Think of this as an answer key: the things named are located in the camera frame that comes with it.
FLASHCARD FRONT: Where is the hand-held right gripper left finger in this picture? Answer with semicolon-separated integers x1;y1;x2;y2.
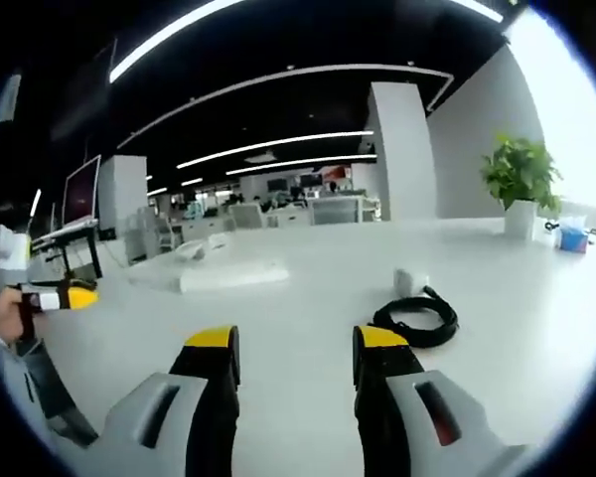
86;325;242;477

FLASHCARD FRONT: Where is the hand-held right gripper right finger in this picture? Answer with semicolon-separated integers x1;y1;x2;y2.
352;325;527;477

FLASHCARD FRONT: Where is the white power strip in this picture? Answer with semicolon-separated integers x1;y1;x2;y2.
177;261;290;295

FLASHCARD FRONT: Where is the white charger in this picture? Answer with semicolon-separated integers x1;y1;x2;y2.
392;267;432;299

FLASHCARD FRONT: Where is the small white desk object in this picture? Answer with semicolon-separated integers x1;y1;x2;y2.
175;240;209;262

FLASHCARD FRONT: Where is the white desk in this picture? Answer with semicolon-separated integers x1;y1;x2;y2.
27;214;596;477

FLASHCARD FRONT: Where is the long ceiling light strip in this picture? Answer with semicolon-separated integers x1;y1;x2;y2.
107;0;247;84

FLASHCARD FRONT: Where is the person's left hand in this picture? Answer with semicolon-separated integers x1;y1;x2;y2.
0;288;25;345

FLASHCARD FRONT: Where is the black monitor stand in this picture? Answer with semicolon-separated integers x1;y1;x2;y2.
28;218;104;282

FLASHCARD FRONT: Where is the computer monitor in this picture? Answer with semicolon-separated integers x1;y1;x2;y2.
61;153;103;226

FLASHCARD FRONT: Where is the blue tissue box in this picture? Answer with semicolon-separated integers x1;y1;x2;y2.
554;216;591;255

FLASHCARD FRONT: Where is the green potted plant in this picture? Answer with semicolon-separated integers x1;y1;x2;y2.
478;131;566;243

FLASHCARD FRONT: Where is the black coiled charger cable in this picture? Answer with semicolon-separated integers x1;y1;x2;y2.
372;283;461;349

